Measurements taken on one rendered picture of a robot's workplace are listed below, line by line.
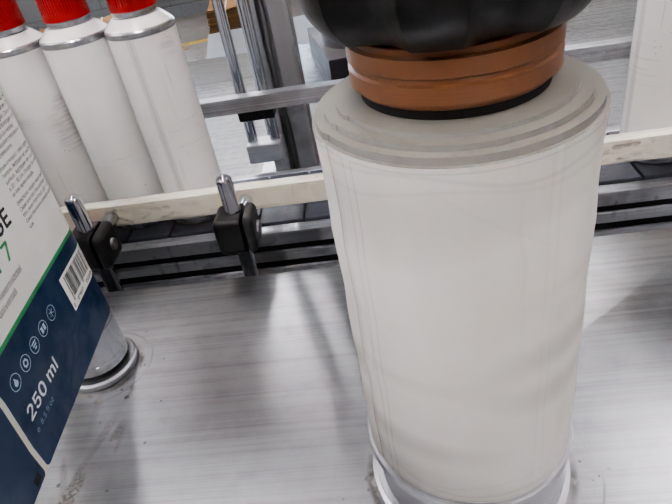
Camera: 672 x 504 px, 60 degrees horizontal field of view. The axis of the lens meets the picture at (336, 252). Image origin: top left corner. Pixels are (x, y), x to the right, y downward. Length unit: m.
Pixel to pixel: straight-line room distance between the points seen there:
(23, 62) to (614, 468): 0.46
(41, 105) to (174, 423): 0.28
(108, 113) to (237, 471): 0.30
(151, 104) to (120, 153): 0.06
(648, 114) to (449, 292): 0.37
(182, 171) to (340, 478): 0.29
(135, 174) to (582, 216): 0.40
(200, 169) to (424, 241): 0.35
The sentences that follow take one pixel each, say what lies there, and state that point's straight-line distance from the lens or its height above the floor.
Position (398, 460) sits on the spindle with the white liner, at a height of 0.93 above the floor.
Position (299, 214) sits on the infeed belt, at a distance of 0.49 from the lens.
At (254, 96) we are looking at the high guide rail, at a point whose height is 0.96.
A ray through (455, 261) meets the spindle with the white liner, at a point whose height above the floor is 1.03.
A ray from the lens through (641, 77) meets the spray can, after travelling 0.51.
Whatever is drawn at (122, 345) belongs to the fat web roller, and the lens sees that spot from 0.39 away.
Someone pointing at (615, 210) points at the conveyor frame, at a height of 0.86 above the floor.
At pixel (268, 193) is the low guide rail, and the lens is 0.47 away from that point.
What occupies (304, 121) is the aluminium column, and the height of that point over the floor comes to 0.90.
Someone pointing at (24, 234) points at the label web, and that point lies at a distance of 0.31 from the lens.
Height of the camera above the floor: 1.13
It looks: 35 degrees down
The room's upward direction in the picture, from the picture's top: 11 degrees counter-clockwise
